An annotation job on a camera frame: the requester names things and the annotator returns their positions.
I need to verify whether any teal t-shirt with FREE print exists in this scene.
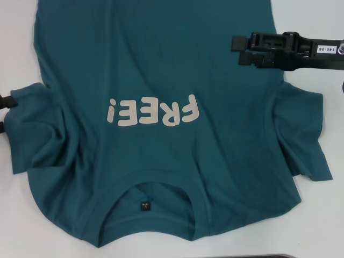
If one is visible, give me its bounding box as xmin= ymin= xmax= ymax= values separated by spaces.
xmin=5 ymin=0 xmax=334 ymax=242

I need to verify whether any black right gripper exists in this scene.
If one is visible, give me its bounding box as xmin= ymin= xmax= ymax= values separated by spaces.
xmin=231 ymin=30 xmax=344 ymax=72

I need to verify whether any dark robot torso edge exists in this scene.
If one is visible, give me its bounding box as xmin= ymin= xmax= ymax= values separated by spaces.
xmin=188 ymin=253 xmax=294 ymax=258

